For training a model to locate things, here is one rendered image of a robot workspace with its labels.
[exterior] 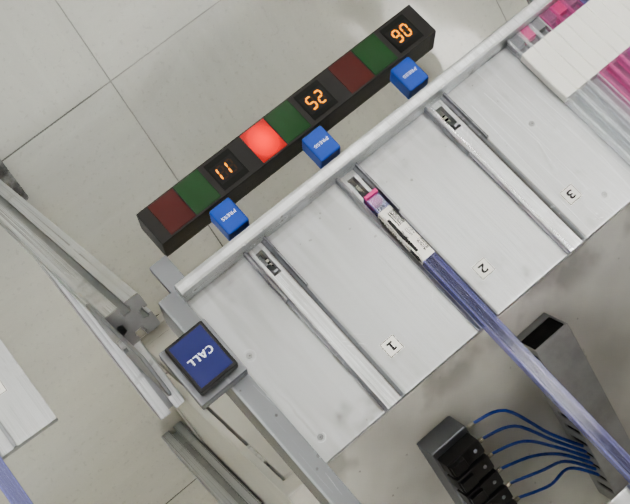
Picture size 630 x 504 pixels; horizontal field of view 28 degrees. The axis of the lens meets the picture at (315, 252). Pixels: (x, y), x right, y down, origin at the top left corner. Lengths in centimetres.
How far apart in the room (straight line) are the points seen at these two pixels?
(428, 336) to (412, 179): 15
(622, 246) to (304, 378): 53
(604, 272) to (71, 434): 86
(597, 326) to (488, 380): 16
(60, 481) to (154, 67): 64
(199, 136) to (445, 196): 78
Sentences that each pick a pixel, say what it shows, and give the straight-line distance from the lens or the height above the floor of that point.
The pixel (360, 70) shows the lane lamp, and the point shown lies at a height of 66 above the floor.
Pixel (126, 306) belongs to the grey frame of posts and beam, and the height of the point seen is 63.
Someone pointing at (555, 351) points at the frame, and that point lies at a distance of 142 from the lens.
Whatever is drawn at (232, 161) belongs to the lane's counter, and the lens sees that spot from 118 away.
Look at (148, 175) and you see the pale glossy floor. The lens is 186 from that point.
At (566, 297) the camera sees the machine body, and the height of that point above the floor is 62.
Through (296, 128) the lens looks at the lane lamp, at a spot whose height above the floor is 67.
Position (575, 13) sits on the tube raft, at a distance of 125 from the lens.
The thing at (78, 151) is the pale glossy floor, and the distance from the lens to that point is 182.
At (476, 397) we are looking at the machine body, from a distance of 144.
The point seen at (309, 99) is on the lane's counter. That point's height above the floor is 66.
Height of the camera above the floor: 172
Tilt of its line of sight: 60 degrees down
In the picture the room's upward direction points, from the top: 118 degrees clockwise
